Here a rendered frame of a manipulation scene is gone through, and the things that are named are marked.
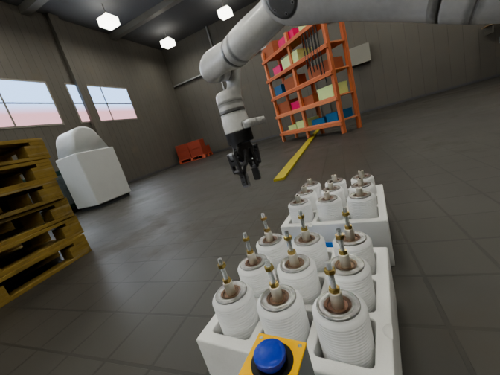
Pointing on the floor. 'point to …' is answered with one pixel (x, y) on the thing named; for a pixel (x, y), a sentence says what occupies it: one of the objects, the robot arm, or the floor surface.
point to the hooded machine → (90, 169)
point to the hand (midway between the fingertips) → (251, 178)
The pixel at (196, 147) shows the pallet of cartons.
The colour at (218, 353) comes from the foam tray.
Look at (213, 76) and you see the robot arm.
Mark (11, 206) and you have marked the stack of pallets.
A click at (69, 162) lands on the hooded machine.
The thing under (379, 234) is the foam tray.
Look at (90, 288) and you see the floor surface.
